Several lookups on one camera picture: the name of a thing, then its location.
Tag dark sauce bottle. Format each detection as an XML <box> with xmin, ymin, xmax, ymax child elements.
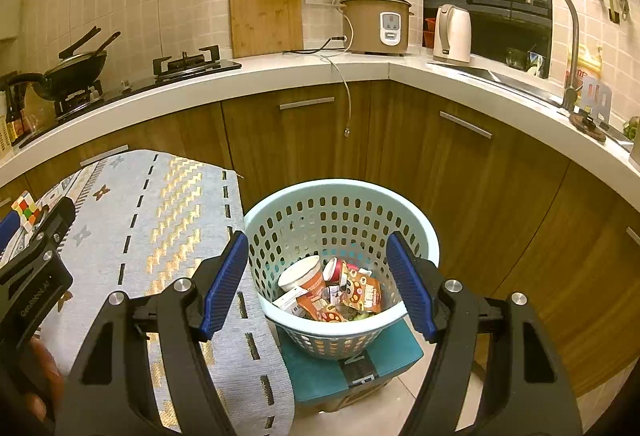
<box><xmin>2</xmin><ymin>84</ymin><xmax>29</xmax><ymax>146</ymax></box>

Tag teal stool under basket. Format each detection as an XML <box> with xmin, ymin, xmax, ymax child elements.
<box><xmin>277</xmin><ymin>321</ymin><xmax>423</xmax><ymax>410</ymax></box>

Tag beige rice cooker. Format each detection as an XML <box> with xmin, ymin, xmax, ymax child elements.
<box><xmin>340</xmin><ymin>0</ymin><xmax>412</xmax><ymax>56</ymax></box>

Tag white power cable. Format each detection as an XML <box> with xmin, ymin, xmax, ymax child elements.
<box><xmin>284</xmin><ymin>10</ymin><xmax>356</xmax><ymax>138</ymax></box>

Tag colourful Rubik's cube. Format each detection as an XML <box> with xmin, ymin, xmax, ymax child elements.
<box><xmin>11</xmin><ymin>190</ymin><xmax>42</xmax><ymax>232</ymax></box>

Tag wooden kitchen cabinets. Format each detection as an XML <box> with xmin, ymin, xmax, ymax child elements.
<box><xmin>1</xmin><ymin>78</ymin><xmax>639</xmax><ymax>394</ymax></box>

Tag white electric kettle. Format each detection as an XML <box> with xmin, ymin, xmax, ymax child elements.
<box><xmin>433</xmin><ymin>4</ymin><xmax>472</xmax><ymax>64</ymax></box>

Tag wooden cutting board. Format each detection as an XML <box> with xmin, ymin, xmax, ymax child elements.
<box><xmin>229</xmin><ymin>0</ymin><xmax>304</xmax><ymax>58</ymax></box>

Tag black wok pan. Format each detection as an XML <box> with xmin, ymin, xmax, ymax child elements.
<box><xmin>1</xmin><ymin>26</ymin><xmax>122</xmax><ymax>101</ymax></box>

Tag light blue perforated basket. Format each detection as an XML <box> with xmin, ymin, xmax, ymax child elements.
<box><xmin>244</xmin><ymin>178</ymin><xmax>440</xmax><ymax>360</ymax></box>

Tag patterned blue table mat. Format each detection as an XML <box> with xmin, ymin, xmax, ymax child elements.
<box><xmin>0</xmin><ymin>149</ymin><xmax>296</xmax><ymax>436</ymax></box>

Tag left hand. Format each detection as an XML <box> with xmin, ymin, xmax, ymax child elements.
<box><xmin>1</xmin><ymin>336</ymin><xmax>65</xmax><ymax>433</ymax></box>

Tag black gas stove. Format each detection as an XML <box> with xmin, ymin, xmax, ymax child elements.
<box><xmin>55</xmin><ymin>45</ymin><xmax>242</xmax><ymax>124</ymax></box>

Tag chrome kitchen faucet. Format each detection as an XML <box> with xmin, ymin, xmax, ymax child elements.
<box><xmin>525</xmin><ymin>0</ymin><xmax>583</xmax><ymax>113</ymax></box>

